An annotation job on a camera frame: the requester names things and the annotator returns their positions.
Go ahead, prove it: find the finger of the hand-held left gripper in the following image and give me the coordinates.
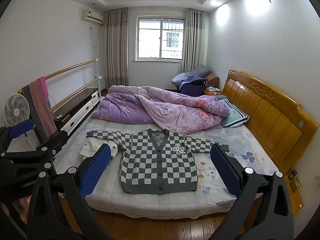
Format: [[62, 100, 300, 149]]
[[0, 131, 68, 177], [0, 119, 35, 153]]

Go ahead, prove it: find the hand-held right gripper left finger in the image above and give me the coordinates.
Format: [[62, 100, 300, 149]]
[[26, 144, 112, 240]]

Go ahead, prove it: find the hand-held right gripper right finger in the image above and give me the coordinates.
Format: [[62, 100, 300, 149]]
[[210, 144, 295, 240]]

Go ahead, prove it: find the grey white checkered cardigan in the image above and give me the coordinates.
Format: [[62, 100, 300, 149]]
[[86, 128, 229, 195]]

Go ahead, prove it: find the white standing fan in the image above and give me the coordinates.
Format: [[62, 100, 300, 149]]
[[4, 94, 32, 128]]

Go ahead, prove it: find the white garment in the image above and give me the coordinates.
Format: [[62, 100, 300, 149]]
[[79, 136, 125, 158]]

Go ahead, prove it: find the mauve and grey cloth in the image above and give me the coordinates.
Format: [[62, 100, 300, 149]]
[[21, 81, 58, 138]]

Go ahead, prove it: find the floral bed sheet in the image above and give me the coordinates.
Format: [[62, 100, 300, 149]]
[[56, 117, 279, 212]]

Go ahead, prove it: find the pink towel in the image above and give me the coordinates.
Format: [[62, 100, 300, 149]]
[[37, 77, 58, 135]]

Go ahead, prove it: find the dark top white cabinet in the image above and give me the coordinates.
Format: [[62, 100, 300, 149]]
[[51, 88, 99, 132]]

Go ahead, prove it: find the blue striped pillow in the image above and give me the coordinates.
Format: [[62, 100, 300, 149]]
[[220, 99, 250, 129]]

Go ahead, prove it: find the wooden nightstand with gold fitting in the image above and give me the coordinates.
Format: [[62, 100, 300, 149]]
[[282, 169, 307, 217]]

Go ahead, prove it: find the wooden bed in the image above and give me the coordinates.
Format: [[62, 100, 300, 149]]
[[56, 69, 319, 218]]

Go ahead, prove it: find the purple floral quilt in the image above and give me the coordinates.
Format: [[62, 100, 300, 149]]
[[91, 85, 230, 134]]

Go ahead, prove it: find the brown chair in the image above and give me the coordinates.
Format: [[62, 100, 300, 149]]
[[207, 73, 220, 90]]

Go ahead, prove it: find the blue grey bedding pile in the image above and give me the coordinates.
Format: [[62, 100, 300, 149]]
[[171, 64, 212, 85]]

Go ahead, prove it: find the grey striped curtain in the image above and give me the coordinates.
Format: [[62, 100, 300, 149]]
[[104, 8, 130, 88], [182, 9, 209, 74]]

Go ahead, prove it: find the white air conditioner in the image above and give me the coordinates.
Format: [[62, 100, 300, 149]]
[[82, 9, 104, 27]]

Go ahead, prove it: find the barred window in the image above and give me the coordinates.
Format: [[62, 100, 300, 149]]
[[135, 16, 184, 62]]

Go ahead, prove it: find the white barre post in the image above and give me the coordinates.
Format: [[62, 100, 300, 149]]
[[95, 59, 106, 98]]

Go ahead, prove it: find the air conditioner cable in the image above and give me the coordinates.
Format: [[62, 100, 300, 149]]
[[90, 26, 100, 49]]

